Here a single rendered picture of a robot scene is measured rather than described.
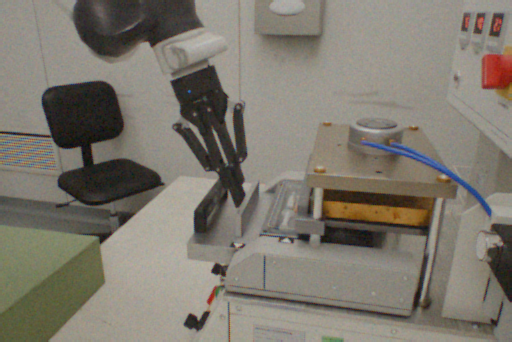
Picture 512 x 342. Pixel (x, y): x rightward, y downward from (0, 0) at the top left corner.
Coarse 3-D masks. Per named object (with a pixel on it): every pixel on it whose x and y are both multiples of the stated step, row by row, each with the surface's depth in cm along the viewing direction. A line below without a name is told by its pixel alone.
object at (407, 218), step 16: (336, 192) 61; (352, 192) 61; (368, 192) 61; (336, 208) 58; (352, 208) 58; (368, 208) 57; (384, 208) 57; (400, 208) 56; (416, 208) 56; (336, 224) 59; (352, 224) 59; (368, 224) 58; (384, 224) 58; (400, 224) 58; (416, 224) 57
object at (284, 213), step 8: (288, 184) 78; (296, 184) 78; (288, 192) 75; (296, 192) 75; (280, 200) 72; (288, 200) 72; (296, 200) 72; (280, 208) 69; (288, 208) 69; (296, 208) 68; (272, 216) 66; (280, 216) 66; (288, 216) 66; (272, 224) 63; (280, 224) 63; (288, 224) 63
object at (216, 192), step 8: (216, 184) 77; (208, 192) 73; (216, 192) 74; (224, 192) 78; (208, 200) 70; (216, 200) 73; (200, 208) 67; (208, 208) 69; (200, 216) 67; (208, 216) 69; (200, 224) 67; (200, 232) 68
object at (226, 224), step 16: (256, 192) 77; (224, 208) 76; (240, 208) 67; (256, 208) 76; (208, 224) 71; (224, 224) 71; (240, 224) 66; (256, 224) 71; (192, 240) 66; (208, 240) 66; (224, 240) 66; (240, 240) 66; (192, 256) 66; (208, 256) 65; (224, 256) 64
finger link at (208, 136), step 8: (192, 112) 67; (200, 120) 67; (200, 128) 68; (208, 128) 69; (208, 136) 69; (208, 144) 69; (216, 144) 71; (208, 152) 70; (216, 152) 70; (216, 160) 70; (216, 168) 70
